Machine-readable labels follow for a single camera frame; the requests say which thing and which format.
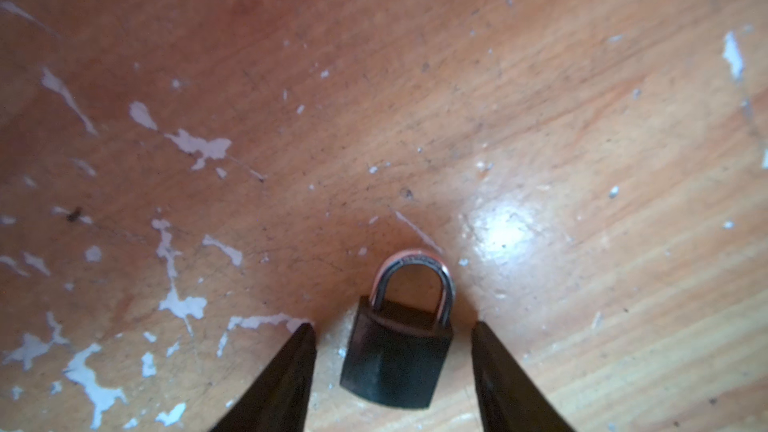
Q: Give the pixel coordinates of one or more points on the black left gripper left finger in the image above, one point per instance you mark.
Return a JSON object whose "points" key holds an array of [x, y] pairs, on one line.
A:
{"points": [[278, 399]]}

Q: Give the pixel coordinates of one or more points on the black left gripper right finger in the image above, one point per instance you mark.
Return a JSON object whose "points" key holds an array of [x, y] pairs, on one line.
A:
{"points": [[507, 397]]}

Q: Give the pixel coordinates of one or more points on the black padlock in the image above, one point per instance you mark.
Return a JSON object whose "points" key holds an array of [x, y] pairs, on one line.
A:
{"points": [[396, 352]]}

